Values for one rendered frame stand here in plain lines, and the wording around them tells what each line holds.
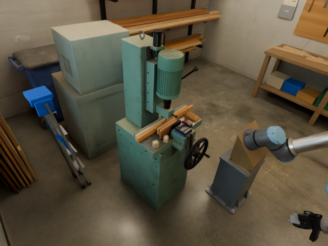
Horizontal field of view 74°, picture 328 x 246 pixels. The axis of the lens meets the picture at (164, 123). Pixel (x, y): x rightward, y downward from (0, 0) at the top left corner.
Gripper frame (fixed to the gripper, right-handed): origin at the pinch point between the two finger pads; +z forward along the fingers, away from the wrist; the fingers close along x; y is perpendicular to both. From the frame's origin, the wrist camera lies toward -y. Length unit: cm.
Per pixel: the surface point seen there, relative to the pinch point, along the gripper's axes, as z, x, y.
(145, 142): 57, 60, 71
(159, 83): 34, 51, 108
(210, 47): 260, -247, 258
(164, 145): 50, 49, 66
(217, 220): 83, -9, -18
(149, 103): 58, 49, 101
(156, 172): 73, 49, 45
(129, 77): 60, 60, 123
